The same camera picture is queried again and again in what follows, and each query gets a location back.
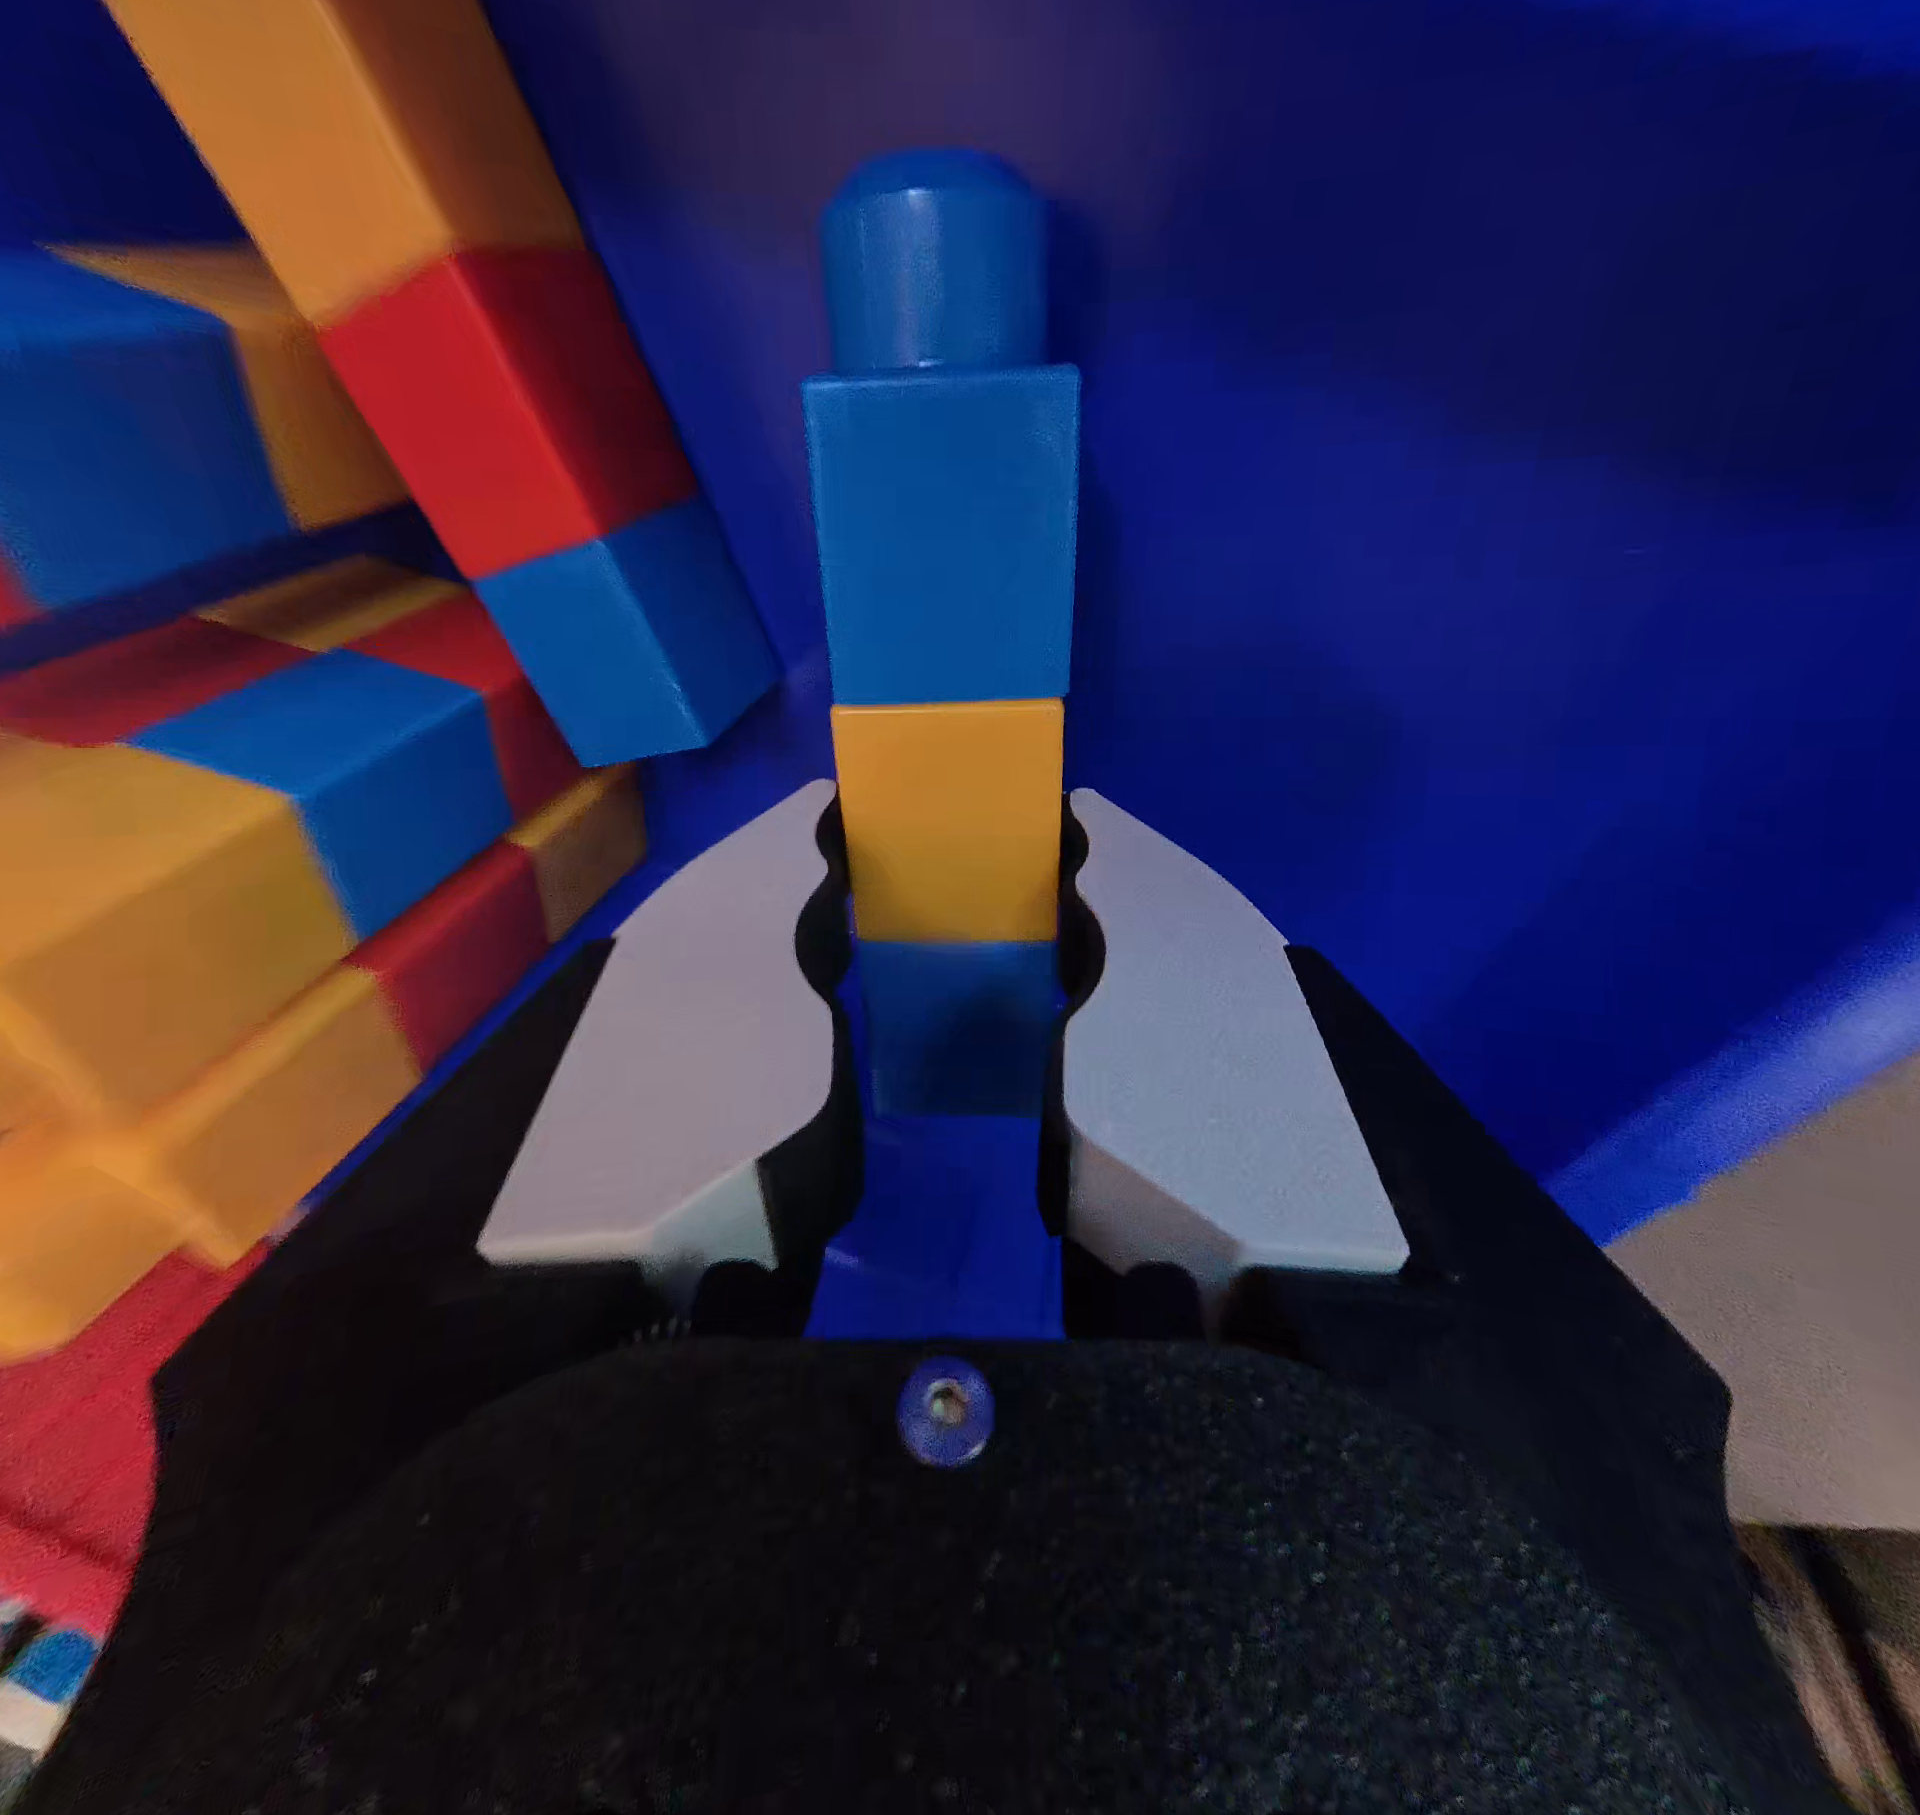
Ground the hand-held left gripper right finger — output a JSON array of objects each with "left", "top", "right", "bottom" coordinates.
[{"left": 1034, "top": 785, "right": 1415, "bottom": 1299}]

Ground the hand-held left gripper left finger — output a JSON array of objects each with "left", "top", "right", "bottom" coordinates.
[{"left": 468, "top": 778, "right": 871, "bottom": 1299}]

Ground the blue mega block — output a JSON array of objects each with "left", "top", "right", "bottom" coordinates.
[
  {"left": 855, "top": 937, "right": 1071, "bottom": 1119},
  {"left": 472, "top": 496, "right": 784, "bottom": 770},
  {"left": 800, "top": 150, "right": 1081, "bottom": 713}
]

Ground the blue plastic bin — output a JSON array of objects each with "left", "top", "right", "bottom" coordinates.
[{"left": 0, "top": 0, "right": 1920, "bottom": 1345}]

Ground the cluster of stacked block towers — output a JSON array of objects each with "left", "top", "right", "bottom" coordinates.
[{"left": 0, "top": 243, "right": 651, "bottom": 1359}]

